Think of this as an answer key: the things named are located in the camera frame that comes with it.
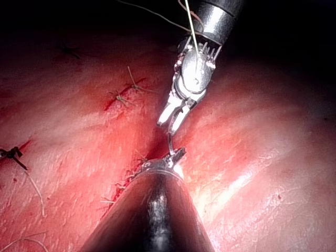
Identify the blue stitching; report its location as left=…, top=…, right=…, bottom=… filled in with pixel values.
left=109, top=65, right=160, bottom=109
left=100, top=149, right=148, bottom=205

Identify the left arm needle driver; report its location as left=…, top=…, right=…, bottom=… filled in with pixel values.
left=139, top=154, right=184, bottom=181

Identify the right arm needle driver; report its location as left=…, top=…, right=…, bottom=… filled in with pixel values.
left=169, top=33, right=224, bottom=106

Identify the blue thread piece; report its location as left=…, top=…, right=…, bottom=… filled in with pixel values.
left=0, top=231, right=50, bottom=252
left=24, top=170, right=47, bottom=218

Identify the black stitching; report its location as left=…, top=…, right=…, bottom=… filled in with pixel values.
left=55, top=43, right=81, bottom=60
left=0, top=146, right=28, bottom=171

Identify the tissue pad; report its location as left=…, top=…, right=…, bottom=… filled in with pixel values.
left=0, top=26, right=336, bottom=252

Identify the right arm needle driver jaw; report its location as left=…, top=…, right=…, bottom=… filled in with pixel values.
left=156, top=97, right=176, bottom=129
left=167, top=98, right=197, bottom=137

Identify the left arm needle driver jaw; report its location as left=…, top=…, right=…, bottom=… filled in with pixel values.
left=169, top=146, right=187, bottom=162

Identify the curved steel needle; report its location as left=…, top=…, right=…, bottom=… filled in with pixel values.
left=166, top=131, right=176, bottom=156

